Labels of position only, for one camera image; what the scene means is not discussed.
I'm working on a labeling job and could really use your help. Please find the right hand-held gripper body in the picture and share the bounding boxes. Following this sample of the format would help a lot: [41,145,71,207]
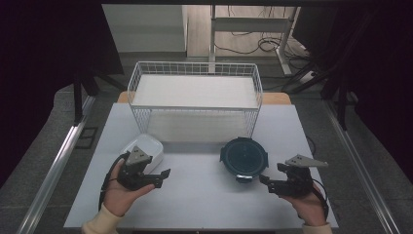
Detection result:
[274,154,329,198]

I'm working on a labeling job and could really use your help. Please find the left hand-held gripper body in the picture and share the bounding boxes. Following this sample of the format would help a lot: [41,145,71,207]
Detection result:
[116,145,157,191]

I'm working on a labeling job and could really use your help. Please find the white rectangular lidded container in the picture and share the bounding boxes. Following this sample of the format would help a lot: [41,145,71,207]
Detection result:
[119,133,165,175]

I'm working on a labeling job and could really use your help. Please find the round dark-lidded glass container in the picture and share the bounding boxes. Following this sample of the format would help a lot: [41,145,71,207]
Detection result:
[219,136,270,184]

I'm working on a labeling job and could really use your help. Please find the white wire shelf rack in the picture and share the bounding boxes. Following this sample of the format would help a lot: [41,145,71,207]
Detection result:
[127,60,264,144]

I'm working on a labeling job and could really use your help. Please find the person's right hand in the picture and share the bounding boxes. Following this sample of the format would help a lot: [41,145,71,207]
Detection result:
[281,182,327,227]

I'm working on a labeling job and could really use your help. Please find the person's left hand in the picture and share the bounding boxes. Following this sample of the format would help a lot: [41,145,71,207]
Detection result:
[102,160,156,217]

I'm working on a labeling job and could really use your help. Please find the black metal stand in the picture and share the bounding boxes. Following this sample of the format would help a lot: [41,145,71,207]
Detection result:
[282,61,358,131]
[72,67,128,127]

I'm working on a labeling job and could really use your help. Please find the white power strip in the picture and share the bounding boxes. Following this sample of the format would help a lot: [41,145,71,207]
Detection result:
[299,70,318,84]

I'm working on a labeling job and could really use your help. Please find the white cabinet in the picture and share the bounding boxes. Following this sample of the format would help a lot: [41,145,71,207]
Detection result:
[101,4,189,54]

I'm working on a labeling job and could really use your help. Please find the left hand-held gripper black cable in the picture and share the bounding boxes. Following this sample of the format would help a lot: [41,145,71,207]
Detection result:
[97,151,131,212]

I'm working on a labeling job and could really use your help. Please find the hand-held gripper black cable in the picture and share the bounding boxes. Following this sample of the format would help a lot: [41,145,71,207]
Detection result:
[97,151,131,212]
[311,178,330,219]

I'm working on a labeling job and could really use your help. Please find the right hand-held gripper black cable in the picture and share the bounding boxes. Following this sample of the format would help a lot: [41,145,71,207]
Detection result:
[311,178,330,219]

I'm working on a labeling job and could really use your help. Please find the thin black table cable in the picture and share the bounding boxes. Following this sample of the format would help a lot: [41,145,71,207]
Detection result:
[305,135,317,157]

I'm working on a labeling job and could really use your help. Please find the black floor bracket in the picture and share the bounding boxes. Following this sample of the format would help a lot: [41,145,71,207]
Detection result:
[75,126,99,150]

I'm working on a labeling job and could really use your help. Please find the aluminium rail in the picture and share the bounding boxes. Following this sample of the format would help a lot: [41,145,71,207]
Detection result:
[16,96,97,234]
[324,97,402,234]

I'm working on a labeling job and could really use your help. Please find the black floor cables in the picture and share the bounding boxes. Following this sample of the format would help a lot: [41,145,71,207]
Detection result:
[213,5,314,62]

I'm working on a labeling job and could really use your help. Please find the white metal desk frame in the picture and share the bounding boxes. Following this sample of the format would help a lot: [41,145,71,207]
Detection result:
[208,4,301,77]

